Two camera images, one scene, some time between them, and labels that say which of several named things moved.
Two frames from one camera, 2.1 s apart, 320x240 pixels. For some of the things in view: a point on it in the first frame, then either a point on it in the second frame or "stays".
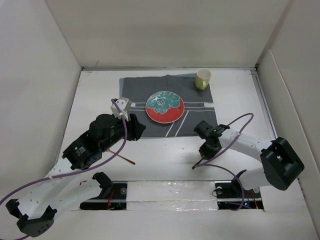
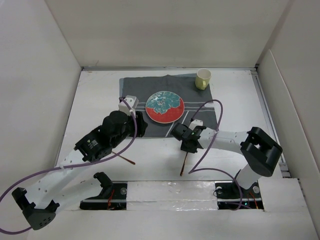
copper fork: x=125 y=159 stays
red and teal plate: x=165 y=107 stays
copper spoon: x=194 y=166 -> x=181 y=172
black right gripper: x=208 y=155 -> x=184 y=148
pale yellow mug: x=202 y=78 stays
